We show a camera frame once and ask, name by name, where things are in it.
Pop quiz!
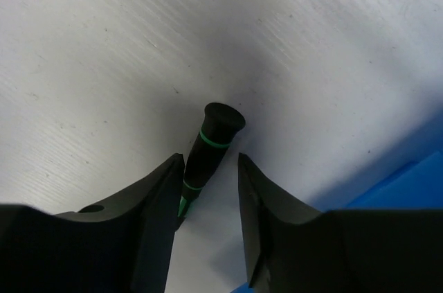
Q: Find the black green precision screwdriver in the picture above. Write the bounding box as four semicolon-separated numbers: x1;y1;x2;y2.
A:
178;103;246;224

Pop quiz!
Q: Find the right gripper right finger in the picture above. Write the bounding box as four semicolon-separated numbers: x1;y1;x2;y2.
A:
237;153;320;292

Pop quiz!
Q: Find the blue plastic compartment bin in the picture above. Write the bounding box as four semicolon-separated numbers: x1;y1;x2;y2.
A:
238;150;443;293

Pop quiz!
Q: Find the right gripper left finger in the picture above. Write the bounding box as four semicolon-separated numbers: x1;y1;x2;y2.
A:
58;154;184;292

